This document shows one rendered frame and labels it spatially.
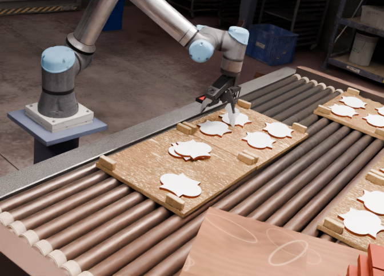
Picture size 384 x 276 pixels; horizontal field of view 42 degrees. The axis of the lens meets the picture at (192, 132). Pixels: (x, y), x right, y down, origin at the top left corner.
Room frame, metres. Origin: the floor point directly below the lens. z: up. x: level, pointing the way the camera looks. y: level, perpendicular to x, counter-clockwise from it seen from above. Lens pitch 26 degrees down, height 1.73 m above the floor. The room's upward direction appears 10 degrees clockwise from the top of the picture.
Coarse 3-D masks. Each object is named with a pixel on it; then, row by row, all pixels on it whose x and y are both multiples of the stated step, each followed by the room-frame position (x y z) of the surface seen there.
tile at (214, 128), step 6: (198, 126) 1.70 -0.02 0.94; (204, 126) 1.69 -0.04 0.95; (210, 126) 1.70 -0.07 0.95; (216, 126) 1.71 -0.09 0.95; (222, 126) 1.72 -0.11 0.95; (204, 132) 1.64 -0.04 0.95; (210, 132) 1.65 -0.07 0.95; (216, 132) 1.66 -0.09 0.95; (222, 132) 1.67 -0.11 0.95; (228, 132) 1.69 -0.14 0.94
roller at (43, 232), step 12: (324, 84) 2.54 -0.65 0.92; (300, 96) 2.29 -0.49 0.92; (276, 108) 2.08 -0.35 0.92; (288, 108) 2.15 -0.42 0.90; (108, 192) 1.19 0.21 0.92; (120, 192) 1.21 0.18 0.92; (132, 192) 1.24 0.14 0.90; (84, 204) 1.12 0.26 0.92; (96, 204) 1.13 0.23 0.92; (108, 204) 1.16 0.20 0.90; (60, 216) 1.05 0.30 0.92; (72, 216) 1.06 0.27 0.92; (84, 216) 1.08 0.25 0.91; (36, 228) 0.98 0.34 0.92; (48, 228) 0.99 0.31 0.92; (60, 228) 1.01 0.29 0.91; (24, 240) 0.93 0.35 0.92; (36, 240) 0.95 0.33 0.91
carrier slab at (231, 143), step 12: (240, 108) 1.96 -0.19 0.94; (204, 120) 1.77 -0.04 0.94; (216, 120) 1.79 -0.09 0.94; (252, 120) 1.86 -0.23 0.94; (264, 120) 1.88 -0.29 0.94; (276, 120) 1.90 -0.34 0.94; (240, 132) 1.72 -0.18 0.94; (252, 132) 1.74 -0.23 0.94; (264, 132) 1.76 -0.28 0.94; (300, 132) 1.82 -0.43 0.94; (216, 144) 1.58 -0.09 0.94; (228, 144) 1.60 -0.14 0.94; (240, 144) 1.62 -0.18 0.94; (276, 144) 1.67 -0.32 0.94; (288, 144) 1.69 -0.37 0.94; (264, 156) 1.56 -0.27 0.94; (276, 156) 1.59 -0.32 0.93
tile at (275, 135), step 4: (268, 124) 1.82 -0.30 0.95; (272, 124) 1.83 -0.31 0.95; (276, 124) 1.84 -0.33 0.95; (280, 124) 1.84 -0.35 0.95; (264, 128) 1.78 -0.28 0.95; (268, 128) 1.78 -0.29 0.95; (272, 128) 1.79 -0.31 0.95; (276, 128) 1.80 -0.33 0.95; (280, 128) 1.80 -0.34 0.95; (284, 128) 1.81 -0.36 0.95; (288, 128) 1.82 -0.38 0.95; (268, 132) 1.75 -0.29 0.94; (272, 132) 1.75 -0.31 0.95; (276, 132) 1.76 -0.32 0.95; (280, 132) 1.77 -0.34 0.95; (284, 132) 1.77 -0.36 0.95; (288, 132) 1.78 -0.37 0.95; (292, 132) 1.80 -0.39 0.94; (272, 136) 1.73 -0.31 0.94; (276, 136) 1.72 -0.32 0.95; (280, 136) 1.73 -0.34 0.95; (284, 136) 1.74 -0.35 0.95; (288, 136) 1.75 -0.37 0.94
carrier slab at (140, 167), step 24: (144, 144) 1.49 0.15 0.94; (168, 144) 1.52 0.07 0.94; (120, 168) 1.31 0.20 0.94; (144, 168) 1.33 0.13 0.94; (168, 168) 1.36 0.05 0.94; (192, 168) 1.38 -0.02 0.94; (216, 168) 1.41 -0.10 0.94; (240, 168) 1.44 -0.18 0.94; (144, 192) 1.21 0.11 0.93; (168, 192) 1.22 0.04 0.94; (216, 192) 1.27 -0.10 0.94
